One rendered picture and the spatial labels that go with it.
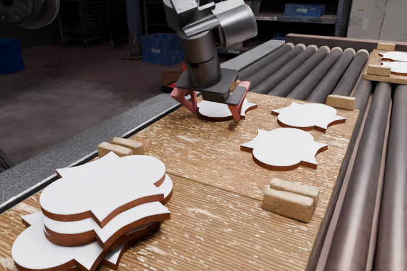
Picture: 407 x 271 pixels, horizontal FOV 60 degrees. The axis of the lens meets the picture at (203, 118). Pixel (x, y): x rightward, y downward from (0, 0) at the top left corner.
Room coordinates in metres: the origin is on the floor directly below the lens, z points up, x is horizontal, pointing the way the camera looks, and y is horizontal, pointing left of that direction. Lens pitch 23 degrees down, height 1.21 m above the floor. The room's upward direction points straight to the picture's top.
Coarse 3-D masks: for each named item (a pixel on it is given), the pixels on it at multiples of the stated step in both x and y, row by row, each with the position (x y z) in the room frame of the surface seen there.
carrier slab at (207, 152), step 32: (256, 96) 0.79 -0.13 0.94; (160, 128) 0.60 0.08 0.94; (192, 128) 0.60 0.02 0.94; (224, 128) 0.60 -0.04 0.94; (256, 128) 0.60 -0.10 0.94; (352, 128) 0.60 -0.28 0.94; (160, 160) 0.48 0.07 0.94; (192, 160) 0.48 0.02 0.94; (224, 160) 0.48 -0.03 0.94; (320, 160) 0.48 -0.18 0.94; (256, 192) 0.40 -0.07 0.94; (320, 192) 0.40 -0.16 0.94
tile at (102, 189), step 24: (72, 168) 0.37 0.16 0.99; (96, 168) 0.37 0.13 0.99; (120, 168) 0.37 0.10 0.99; (144, 168) 0.37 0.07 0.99; (48, 192) 0.32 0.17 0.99; (72, 192) 0.32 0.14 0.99; (96, 192) 0.32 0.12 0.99; (120, 192) 0.32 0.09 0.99; (144, 192) 0.32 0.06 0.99; (48, 216) 0.29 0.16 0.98; (72, 216) 0.28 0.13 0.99; (96, 216) 0.28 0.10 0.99
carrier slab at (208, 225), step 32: (192, 192) 0.40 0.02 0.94; (224, 192) 0.40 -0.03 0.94; (0, 224) 0.33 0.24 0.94; (160, 224) 0.33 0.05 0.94; (192, 224) 0.33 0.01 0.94; (224, 224) 0.33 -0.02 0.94; (256, 224) 0.33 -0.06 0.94; (288, 224) 0.33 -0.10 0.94; (320, 224) 0.34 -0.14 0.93; (0, 256) 0.28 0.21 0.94; (128, 256) 0.28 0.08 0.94; (160, 256) 0.28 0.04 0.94; (192, 256) 0.28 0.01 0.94; (224, 256) 0.28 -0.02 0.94; (256, 256) 0.28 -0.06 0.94; (288, 256) 0.28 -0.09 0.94
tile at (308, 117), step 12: (288, 108) 0.68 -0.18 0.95; (300, 108) 0.68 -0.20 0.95; (312, 108) 0.68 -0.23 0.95; (324, 108) 0.68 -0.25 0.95; (288, 120) 0.62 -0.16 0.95; (300, 120) 0.62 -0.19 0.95; (312, 120) 0.62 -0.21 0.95; (324, 120) 0.62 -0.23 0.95; (336, 120) 0.62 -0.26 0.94; (324, 132) 0.58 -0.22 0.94
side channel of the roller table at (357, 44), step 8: (288, 40) 1.58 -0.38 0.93; (296, 40) 1.56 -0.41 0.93; (304, 40) 1.54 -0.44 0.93; (312, 40) 1.53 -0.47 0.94; (320, 40) 1.51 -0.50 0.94; (328, 40) 1.50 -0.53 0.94; (336, 40) 1.48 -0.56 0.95; (344, 40) 1.47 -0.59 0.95; (352, 40) 1.46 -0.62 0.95; (360, 40) 1.46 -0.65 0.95; (368, 40) 1.46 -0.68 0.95; (376, 40) 1.46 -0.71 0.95; (344, 48) 1.46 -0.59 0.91; (360, 48) 1.43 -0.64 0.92; (368, 48) 1.42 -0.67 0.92; (376, 48) 1.41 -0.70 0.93; (400, 48) 1.37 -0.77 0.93
